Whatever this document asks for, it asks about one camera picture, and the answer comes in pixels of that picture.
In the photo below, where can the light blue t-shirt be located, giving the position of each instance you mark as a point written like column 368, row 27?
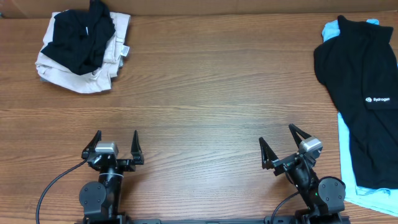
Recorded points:
column 351, row 174

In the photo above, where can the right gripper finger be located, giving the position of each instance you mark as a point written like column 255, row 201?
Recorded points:
column 269, row 158
column 297, row 134

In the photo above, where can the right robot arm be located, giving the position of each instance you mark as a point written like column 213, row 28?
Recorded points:
column 323, row 197

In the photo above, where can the folded black garment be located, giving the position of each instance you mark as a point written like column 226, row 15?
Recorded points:
column 80, row 37

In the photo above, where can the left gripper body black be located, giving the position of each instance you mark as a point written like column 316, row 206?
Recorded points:
column 125, row 165

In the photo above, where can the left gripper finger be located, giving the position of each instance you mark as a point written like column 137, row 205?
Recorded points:
column 136, row 150
column 92, row 144

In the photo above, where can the black polo shirt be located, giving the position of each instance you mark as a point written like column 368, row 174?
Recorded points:
column 360, row 93

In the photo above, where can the folded beige garment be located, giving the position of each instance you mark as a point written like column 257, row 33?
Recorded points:
column 99, row 80

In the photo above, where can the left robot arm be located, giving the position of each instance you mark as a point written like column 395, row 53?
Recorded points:
column 101, row 199

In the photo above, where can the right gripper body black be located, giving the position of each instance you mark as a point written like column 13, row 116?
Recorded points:
column 301, row 176

